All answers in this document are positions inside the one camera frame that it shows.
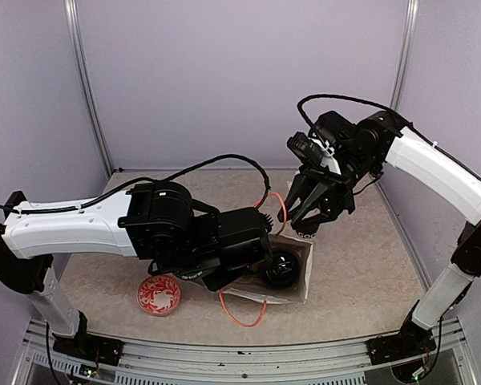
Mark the black cup holding straws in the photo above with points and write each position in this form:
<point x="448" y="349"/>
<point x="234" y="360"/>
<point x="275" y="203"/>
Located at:
<point x="306" y="235"/>

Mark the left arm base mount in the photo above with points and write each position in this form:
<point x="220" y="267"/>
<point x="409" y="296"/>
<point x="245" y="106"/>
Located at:
<point x="90" y="347"/>

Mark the left aluminium post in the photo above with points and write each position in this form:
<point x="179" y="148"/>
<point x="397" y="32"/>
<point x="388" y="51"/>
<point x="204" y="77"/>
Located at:
<point x="72" y="15"/>

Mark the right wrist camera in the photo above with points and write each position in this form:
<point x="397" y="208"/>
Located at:
<point x="313" y="152"/>

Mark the cream bear paper bag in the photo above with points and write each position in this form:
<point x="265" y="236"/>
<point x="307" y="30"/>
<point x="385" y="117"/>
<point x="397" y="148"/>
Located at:
<point x="256" y="290"/>

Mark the aluminium front rail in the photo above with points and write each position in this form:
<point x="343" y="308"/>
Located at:
<point x="345" y="361"/>

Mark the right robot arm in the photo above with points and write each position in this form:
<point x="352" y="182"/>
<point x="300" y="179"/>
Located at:
<point x="336" y="154"/>

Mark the aluminium post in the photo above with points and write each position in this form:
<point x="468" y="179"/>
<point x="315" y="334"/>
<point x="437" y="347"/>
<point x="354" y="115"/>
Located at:
<point x="72" y="15"/>
<point x="405" y="53"/>

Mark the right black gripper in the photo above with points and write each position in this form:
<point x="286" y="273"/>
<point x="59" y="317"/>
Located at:
<point x="334" y="196"/>

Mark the right aluminium post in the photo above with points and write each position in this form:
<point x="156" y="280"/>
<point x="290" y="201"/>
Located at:
<point x="405" y="53"/>

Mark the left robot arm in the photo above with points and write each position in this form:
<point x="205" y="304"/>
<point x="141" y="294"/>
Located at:
<point x="153" y="220"/>

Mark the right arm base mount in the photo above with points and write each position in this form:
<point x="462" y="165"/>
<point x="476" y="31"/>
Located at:
<point x="410" y="340"/>

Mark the red patterned bowl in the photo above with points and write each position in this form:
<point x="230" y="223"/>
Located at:
<point x="159" y="295"/>

